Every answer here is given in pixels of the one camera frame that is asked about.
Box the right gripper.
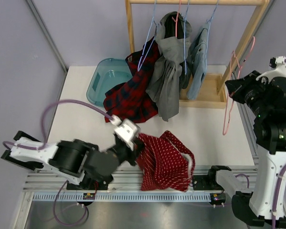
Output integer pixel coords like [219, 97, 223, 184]
[226, 71, 271, 119]

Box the pink wire hanger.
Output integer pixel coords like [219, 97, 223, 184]
[222, 36, 256, 136]
[173, 0, 184, 39]

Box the red white-dotted skirt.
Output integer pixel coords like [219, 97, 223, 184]
[136, 130, 195, 192]

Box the light blue denim skirt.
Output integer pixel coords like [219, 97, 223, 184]
[187, 23, 210, 100]

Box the grey skirt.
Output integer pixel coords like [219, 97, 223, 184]
[146, 11, 192, 121]

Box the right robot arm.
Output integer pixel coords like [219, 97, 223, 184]
[192, 71, 286, 229]

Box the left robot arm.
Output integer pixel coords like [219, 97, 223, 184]
[1, 131, 144, 190]

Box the red plaid skirt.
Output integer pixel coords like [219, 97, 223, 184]
[103, 40, 161, 123]

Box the wooden clothes rack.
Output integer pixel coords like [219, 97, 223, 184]
[125, 0, 270, 109]

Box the teal plastic bin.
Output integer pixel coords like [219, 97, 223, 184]
[86, 58, 132, 107]

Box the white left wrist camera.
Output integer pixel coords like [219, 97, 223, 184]
[110, 115, 141, 151]

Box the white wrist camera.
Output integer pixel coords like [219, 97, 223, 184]
[256, 56, 286, 82]
[110, 115, 141, 151]

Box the aluminium rail base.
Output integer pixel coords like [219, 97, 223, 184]
[22, 164, 260, 203]

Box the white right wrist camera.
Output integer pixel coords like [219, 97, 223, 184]
[256, 56, 286, 82]

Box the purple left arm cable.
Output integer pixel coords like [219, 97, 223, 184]
[2, 99, 115, 151]

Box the blue wire hanger with plaid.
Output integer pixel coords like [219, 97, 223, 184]
[137, 0, 157, 71]

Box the aluminium corner post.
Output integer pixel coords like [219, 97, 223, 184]
[25, 0, 69, 74]

